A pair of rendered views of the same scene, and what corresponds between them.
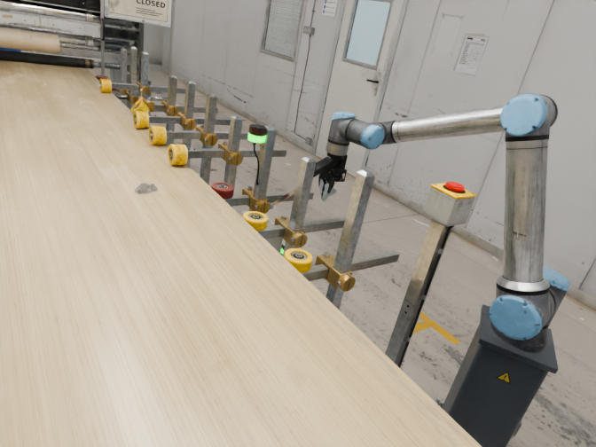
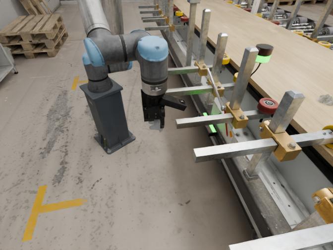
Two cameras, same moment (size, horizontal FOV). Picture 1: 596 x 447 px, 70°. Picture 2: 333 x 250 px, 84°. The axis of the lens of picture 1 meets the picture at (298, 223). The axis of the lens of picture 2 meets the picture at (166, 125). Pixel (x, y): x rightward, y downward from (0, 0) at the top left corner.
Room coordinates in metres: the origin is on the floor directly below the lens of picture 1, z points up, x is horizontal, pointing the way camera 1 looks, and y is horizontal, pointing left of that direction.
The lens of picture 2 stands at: (2.21, 0.21, 1.38)
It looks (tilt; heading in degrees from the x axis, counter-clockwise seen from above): 43 degrees down; 208
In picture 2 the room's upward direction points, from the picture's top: straight up
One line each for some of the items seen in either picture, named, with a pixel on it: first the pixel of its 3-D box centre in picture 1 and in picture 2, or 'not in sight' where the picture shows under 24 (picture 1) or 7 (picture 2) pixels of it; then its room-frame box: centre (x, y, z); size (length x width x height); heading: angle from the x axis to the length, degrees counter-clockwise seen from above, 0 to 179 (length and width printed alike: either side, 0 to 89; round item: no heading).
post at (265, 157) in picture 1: (260, 190); (235, 101); (1.47, 0.16, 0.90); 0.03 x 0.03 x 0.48; 38
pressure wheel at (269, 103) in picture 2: (221, 199); (264, 112); (1.42, 0.29, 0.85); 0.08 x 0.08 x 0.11
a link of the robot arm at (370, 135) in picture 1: (365, 134); (139, 46); (1.67, -0.19, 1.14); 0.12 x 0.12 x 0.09; 51
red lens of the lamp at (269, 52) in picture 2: (257, 129); (263, 49); (1.45, 0.20, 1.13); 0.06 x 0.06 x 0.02
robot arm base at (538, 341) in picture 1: (522, 323); (99, 81); (1.32, -0.87, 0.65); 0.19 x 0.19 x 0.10
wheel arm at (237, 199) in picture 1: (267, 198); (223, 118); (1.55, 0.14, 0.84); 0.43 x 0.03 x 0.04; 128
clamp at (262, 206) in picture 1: (254, 200); (235, 114); (1.49, 0.18, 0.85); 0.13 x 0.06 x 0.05; 38
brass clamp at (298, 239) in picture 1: (290, 231); (214, 86); (1.30, 0.02, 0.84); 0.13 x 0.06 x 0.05; 38
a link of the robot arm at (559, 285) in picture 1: (537, 293); (95, 64); (1.31, -0.86, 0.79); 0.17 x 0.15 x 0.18; 141
